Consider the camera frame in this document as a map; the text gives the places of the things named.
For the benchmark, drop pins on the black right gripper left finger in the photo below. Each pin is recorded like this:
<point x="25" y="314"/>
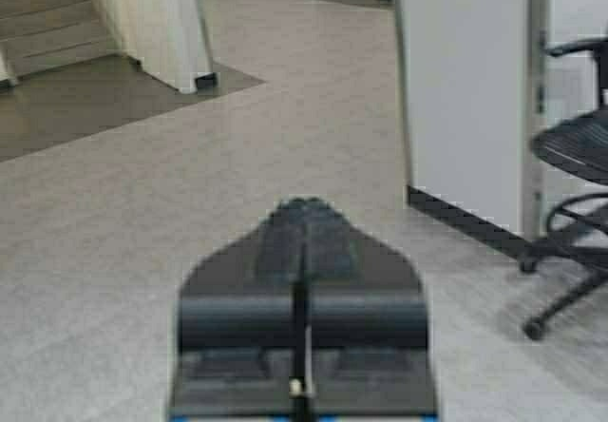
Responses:
<point x="234" y="337"/>

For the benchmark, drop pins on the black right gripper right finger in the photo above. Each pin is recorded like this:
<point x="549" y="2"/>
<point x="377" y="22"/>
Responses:
<point x="365" y="326"/>

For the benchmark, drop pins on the black mesh office chair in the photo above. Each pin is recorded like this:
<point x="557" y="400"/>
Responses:
<point x="578" y="147"/>

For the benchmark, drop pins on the wooden staircase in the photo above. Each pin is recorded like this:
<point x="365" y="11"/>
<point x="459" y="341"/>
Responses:
<point x="43" y="35"/>

